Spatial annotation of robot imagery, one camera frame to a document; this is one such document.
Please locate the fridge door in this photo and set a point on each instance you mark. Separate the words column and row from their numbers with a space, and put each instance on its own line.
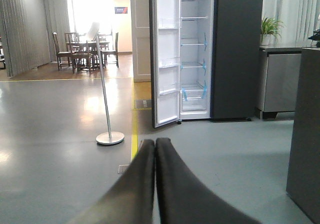
column 164, row 43

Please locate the clear door bin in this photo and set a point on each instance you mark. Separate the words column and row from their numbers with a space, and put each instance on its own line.
column 168, row 62
column 167, row 88
column 169, row 23

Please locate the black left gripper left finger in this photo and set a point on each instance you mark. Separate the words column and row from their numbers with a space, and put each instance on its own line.
column 130, row 200

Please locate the stainless steel cabinet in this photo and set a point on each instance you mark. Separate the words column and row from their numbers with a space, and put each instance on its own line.
column 279, row 69

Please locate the clear lower door bin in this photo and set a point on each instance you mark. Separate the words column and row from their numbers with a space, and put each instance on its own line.
column 167, row 88

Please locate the dark grey side-by-side fridge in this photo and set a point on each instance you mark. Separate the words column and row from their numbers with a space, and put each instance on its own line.
column 220, row 42

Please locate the dark wooden chair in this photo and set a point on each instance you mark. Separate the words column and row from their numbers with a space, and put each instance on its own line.
column 81, row 57
column 113, row 52
column 61, row 54

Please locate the grey speckled kitchen counter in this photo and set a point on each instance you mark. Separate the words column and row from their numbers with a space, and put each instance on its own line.
column 303, row 178

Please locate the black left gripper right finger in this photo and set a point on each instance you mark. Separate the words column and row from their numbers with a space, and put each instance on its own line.
column 183, row 198

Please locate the clear upper door bin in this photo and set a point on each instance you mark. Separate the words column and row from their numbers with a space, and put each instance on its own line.
column 169, row 23

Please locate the wooden dining table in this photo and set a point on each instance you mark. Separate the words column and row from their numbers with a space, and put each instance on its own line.
column 94, row 50

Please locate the potted green plant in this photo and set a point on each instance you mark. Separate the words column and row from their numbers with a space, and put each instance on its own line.
column 270, row 27

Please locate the clear middle door bin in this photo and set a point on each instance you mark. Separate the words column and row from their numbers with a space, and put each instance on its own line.
column 168, row 62

